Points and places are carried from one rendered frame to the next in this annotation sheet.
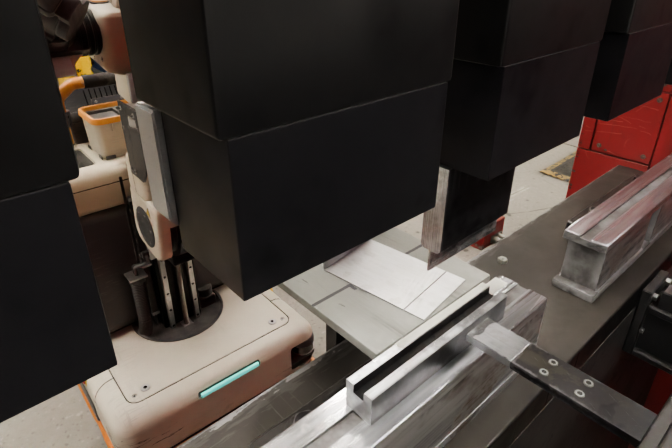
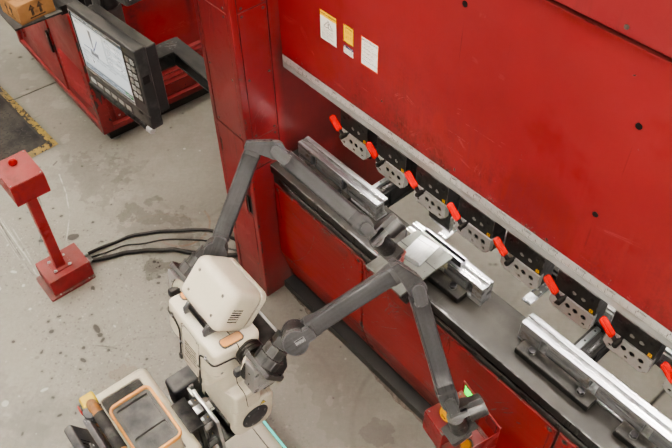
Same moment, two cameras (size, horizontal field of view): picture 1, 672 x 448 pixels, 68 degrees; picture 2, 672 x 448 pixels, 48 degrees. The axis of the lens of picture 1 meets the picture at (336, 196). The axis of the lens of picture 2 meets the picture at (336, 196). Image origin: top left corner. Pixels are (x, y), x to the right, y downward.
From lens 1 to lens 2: 2.56 m
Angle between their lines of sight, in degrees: 70
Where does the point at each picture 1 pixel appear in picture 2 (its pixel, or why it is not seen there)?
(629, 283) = not seen: hidden behind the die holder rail
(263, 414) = (441, 302)
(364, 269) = (417, 257)
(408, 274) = (419, 247)
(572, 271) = (377, 212)
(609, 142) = (263, 160)
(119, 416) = not seen: outside the picture
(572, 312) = not seen: hidden behind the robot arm
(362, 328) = (443, 259)
